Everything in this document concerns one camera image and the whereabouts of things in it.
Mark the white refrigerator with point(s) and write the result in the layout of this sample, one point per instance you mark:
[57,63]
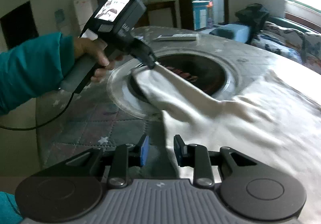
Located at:
[83,11]

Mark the grey quilted star tablecloth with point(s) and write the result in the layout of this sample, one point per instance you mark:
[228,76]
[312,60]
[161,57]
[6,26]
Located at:
[105,115]

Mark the teal sleeved left forearm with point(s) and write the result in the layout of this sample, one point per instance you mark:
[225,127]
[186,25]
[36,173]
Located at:
[34,68]

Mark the round black induction cooktop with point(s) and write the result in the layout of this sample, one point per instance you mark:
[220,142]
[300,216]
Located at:
[204,73]

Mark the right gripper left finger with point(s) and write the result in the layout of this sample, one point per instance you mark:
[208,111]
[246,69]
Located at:
[124,157]

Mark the cream white garment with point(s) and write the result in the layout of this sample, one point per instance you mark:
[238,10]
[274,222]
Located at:
[276,120]

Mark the dark wooden chair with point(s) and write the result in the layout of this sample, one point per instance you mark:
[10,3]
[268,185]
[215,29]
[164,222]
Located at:
[162,14]

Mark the person's left hand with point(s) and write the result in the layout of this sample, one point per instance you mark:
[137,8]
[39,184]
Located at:
[85,46]

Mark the flat butterfly cushion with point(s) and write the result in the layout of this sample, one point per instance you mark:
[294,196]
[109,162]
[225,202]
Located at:
[298,46]

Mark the blue corner sofa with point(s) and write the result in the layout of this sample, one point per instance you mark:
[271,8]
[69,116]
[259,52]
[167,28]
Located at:
[242,33]

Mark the white remote control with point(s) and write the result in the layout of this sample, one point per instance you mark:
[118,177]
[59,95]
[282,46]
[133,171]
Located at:
[177,37]

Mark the teal cabinet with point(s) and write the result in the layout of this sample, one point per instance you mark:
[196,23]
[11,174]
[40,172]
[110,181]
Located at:
[202,14]

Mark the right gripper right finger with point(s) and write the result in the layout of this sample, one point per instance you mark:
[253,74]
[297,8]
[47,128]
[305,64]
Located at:
[197,157]

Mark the black bag on sofa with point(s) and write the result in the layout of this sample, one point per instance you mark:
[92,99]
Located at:
[254,16]

